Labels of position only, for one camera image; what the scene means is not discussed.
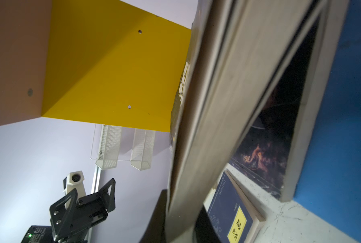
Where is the yellow pink blue bookshelf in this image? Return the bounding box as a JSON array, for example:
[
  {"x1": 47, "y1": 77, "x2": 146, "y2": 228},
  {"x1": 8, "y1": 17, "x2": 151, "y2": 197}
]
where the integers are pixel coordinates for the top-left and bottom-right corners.
[{"x1": 0, "y1": 1, "x2": 361, "y2": 243}]

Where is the dark portrait cover book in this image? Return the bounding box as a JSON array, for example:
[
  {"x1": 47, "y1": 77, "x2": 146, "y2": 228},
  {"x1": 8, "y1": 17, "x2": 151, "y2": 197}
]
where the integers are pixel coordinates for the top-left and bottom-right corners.
[{"x1": 229, "y1": 21, "x2": 319, "y2": 199}]

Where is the white mesh two-tier rack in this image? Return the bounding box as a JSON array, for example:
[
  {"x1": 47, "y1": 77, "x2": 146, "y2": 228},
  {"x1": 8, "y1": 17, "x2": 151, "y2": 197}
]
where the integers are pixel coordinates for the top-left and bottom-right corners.
[{"x1": 90, "y1": 124, "x2": 156, "y2": 171}]

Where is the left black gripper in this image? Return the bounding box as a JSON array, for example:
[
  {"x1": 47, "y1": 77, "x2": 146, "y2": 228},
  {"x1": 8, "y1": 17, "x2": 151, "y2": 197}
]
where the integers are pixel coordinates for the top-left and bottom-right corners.
[{"x1": 22, "y1": 178, "x2": 116, "y2": 243}]

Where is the navy book yellow label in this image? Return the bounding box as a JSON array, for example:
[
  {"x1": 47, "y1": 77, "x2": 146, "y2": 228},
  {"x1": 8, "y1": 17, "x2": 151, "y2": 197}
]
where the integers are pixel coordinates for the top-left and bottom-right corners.
[{"x1": 207, "y1": 170, "x2": 265, "y2": 243}]

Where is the black wolf cover book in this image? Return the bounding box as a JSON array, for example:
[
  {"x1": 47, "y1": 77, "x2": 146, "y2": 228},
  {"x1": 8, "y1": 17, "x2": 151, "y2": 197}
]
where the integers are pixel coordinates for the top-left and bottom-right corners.
[{"x1": 164, "y1": 1, "x2": 349, "y2": 243}]

